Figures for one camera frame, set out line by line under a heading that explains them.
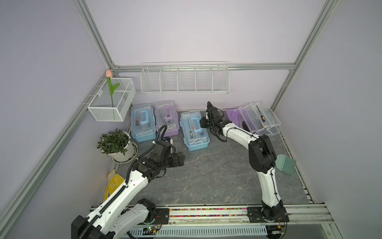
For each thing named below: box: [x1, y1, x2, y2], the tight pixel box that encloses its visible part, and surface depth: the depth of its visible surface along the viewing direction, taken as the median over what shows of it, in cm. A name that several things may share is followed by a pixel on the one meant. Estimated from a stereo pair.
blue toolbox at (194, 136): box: [179, 110, 211, 152], surface depth 98 cm
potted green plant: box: [96, 127, 139, 164], surface depth 84 cm
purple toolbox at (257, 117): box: [226, 101, 282, 136], surface depth 107 cm
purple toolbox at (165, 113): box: [154, 100, 180, 138], surface depth 107 cm
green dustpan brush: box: [275, 153, 296, 177], surface depth 93 cm
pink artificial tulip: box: [105, 69, 120, 108], surface depth 87 cm
